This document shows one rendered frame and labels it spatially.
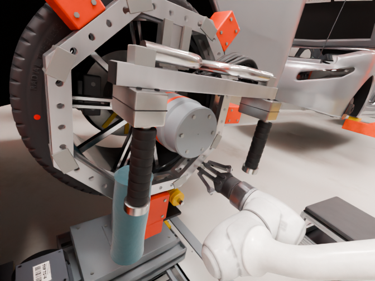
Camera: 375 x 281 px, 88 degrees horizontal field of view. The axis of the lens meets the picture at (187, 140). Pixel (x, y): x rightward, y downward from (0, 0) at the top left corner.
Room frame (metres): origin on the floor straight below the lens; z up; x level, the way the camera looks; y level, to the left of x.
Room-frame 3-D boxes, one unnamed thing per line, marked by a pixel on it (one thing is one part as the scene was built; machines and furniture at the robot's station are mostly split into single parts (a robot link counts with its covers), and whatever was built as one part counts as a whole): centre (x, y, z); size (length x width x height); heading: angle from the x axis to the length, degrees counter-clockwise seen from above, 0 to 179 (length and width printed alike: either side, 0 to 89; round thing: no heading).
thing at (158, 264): (0.69, 0.21, 0.13); 0.50 x 0.36 x 0.10; 132
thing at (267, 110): (0.52, -0.17, 0.93); 0.09 x 0.05 x 0.05; 42
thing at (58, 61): (0.56, 0.10, 0.85); 0.54 x 0.07 x 0.54; 132
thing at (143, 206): (0.27, 0.07, 0.83); 0.04 x 0.04 x 0.16
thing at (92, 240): (0.69, 0.21, 0.32); 0.40 x 0.30 x 0.28; 132
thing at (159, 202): (0.59, 0.12, 0.48); 0.16 x 0.12 x 0.17; 42
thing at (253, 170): (0.50, -0.19, 0.83); 0.04 x 0.04 x 0.16
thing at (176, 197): (0.72, 0.07, 0.51); 0.29 x 0.06 x 0.06; 42
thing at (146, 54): (0.40, 0.09, 1.03); 0.19 x 0.18 x 0.11; 42
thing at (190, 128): (0.51, 0.05, 0.85); 0.21 x 0.14 x 0.14; 42
